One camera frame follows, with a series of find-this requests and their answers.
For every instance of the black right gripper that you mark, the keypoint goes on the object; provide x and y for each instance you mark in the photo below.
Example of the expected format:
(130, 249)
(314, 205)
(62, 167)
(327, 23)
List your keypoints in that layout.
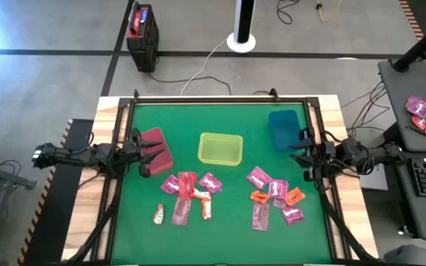
(322, 153)

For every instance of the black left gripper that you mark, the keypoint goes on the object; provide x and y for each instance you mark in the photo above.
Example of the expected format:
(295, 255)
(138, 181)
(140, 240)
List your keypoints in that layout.
(133, 153)

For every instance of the orange candy pack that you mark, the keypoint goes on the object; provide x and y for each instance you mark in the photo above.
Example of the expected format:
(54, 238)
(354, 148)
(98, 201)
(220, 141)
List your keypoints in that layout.
(259, 197)
(294, 196)

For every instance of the small white red candy pack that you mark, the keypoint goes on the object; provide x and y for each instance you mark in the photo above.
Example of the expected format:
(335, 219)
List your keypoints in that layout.
(158, 214)

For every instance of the orange white candy wrapper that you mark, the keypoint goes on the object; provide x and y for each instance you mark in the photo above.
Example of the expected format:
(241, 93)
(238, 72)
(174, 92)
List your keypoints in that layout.
(206, 208)
(202, 194)

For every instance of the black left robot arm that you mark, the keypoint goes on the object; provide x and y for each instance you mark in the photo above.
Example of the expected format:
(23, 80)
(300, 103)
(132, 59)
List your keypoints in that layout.
(69, 155)

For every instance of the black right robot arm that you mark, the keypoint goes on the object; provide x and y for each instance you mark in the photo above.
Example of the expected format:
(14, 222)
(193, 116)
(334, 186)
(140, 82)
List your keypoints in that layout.
(364, 155)

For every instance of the red-pink plastic bin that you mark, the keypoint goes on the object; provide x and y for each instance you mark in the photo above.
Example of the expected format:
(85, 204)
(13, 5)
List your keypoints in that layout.
(153, 133)

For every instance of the blue plastic bin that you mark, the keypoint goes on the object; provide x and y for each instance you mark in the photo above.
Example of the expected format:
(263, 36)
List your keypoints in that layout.
(283, 127)

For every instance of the yellow-green translucent plastic bin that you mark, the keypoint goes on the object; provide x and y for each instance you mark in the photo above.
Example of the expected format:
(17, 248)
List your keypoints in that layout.
(220, 149)

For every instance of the grey side desk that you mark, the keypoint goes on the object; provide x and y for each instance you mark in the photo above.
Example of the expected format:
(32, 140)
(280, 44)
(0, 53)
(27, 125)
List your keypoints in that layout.
(398, 103)

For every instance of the black red tool case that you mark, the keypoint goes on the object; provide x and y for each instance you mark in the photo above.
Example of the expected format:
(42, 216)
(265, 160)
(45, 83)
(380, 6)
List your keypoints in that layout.
(144, 44)

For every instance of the green table mat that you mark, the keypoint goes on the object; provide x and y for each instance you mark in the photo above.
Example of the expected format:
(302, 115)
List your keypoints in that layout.
(228, 240)

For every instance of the black hazard-striped floor ramp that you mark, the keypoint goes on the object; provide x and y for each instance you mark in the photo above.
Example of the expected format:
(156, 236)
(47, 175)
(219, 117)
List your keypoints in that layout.
(50, 221)

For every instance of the grey metal stand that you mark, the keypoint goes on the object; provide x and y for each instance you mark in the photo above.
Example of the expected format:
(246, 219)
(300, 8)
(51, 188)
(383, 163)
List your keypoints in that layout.
(13, 180)

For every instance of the white black pole stand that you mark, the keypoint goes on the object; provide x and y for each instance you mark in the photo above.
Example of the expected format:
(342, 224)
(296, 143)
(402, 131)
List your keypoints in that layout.
(244, 18)

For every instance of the black orange striped strip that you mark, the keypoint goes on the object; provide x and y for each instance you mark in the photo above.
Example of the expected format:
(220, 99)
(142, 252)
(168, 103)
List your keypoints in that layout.
(412, 20)

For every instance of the black metal table frame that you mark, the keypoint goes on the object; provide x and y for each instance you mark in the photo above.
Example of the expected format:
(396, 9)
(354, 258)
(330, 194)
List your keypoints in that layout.
(198, 99)

